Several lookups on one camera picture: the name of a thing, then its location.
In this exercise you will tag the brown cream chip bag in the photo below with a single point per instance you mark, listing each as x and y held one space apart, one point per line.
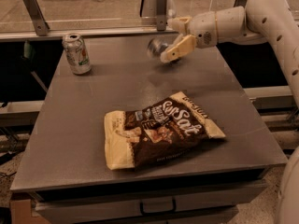
157 133

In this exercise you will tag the blue silver redbull can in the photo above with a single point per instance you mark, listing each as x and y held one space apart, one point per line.
156 48

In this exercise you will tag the white green soda can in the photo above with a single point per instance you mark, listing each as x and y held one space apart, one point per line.
76 54

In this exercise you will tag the middle metal rail bracket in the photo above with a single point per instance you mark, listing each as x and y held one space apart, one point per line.
161 6

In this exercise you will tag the left metal rail bracket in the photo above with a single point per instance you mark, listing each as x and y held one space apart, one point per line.
37 18

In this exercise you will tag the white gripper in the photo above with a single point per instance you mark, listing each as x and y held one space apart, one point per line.
203 28

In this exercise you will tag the grey horizontal window rail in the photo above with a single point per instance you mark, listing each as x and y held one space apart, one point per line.
86 33

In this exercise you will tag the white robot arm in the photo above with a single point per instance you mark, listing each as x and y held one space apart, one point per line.
272 21

